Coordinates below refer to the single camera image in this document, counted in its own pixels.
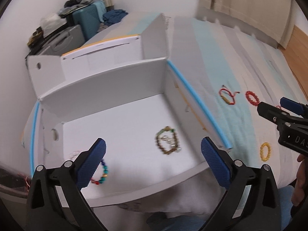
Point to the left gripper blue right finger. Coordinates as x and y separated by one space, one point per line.
218 161

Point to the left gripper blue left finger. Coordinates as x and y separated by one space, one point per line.
87 163

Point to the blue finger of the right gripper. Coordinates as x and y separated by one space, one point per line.
271 113
293 106

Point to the right hand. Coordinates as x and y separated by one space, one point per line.
301 181

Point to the striped bed sheet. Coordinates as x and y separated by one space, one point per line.
230 72

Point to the white cardboard shoe box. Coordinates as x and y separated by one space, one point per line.
122 89

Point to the grey suitcase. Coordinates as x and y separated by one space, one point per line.
67 40

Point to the clutter on suitcases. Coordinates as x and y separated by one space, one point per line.
54 21

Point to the teal suitcase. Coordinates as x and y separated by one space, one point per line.
89 18

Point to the blue clothes pile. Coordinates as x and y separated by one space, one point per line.
114 16

